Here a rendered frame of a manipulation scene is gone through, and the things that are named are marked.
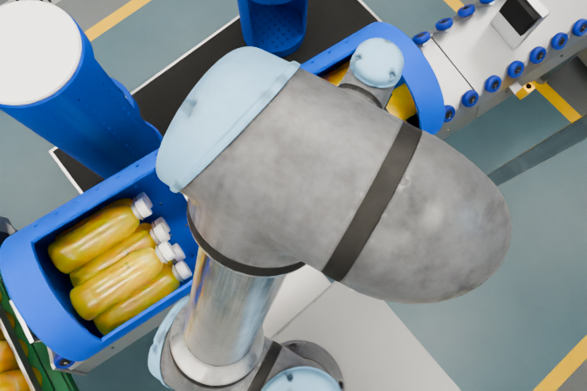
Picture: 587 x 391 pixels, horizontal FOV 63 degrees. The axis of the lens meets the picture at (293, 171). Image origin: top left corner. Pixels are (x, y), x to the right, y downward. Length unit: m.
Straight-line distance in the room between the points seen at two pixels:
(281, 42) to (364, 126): 1.94
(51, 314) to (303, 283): 0.44
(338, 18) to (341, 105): 2.01
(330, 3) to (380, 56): 1.64
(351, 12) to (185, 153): 2.06
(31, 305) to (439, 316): 1.63
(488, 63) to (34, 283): 1.17
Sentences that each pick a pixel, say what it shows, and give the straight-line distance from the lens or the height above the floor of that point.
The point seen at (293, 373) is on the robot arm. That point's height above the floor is 1.45.
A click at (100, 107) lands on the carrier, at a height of 0.85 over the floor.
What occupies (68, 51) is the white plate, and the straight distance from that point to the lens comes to 1.30.
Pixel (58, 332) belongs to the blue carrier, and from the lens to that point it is 0.97.
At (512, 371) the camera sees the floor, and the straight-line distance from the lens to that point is 2.29.
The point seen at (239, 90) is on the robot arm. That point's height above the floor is 1.82.
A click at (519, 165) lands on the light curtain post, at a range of 1.99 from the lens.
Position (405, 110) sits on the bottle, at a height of 1.14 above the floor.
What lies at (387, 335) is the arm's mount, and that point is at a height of 1.22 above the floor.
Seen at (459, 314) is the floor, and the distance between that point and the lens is 2.21.
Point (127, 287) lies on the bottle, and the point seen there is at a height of 1.14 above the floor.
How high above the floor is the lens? 2.08
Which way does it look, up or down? 75 degrees down
